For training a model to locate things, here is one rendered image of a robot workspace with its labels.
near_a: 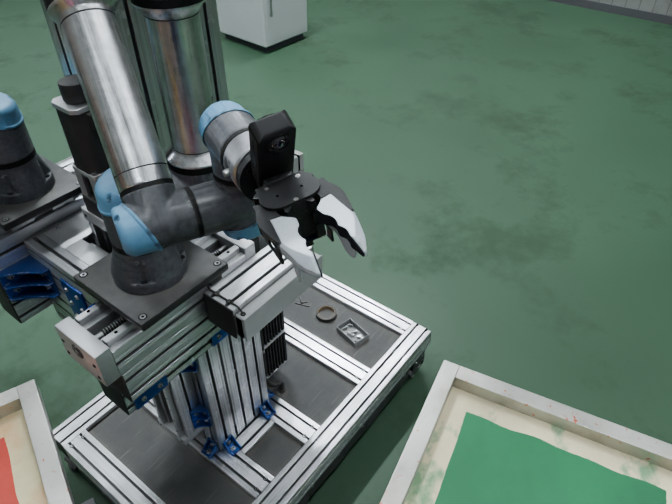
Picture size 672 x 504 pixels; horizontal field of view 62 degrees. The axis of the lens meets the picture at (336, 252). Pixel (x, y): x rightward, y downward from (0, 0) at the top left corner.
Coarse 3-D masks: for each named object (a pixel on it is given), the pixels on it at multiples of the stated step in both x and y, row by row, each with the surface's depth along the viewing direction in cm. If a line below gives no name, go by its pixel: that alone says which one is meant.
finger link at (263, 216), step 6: (258, 210) 62; (264, 210) 62; (282, 210) 62; (258, 216) 61; (264, 216) 61; (270, 216) 61; (276, 216) 61; (258, 222) 60; (264, 222) 60; (270, 222) 60; (264, 228) 59; (270, 228) 59; (264, 234) 59; (270, 234) 59; (276, 234) 59; (270, 240) 59; (276, 240) 58
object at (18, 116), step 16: (0, 96) 127; (0, 112) 123; (16, 112) 127; (0, 128) 124; (16, 128) 127; (0, 144) 126; (16, 144) 128; (32, 144) 134; (0, 160) 128; (16, 160) 130
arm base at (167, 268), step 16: (112, 256) 110; (128, 256) 107; (144, 256) 107; (160, 256) 109; (176, 256) 112; (112, 272) 112; (128, 272) 108; (144, 272) 109; (160, 272) 110; (176, 272) 112; (128, 288) 110; (144, 288) 110; (160, 288) 111
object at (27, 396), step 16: (32, 384) 127; (0, 400) 124; (16, 400) 124; (32, 400) 124; (0, 416) 124; (32, 416) 121; (32, 432) 118; (48, 432) 118; (48, 448) 115; (48, 464) 112; (48, 480) 110; (64, 480) 110; (48, 496) 107; (64, 496) 107
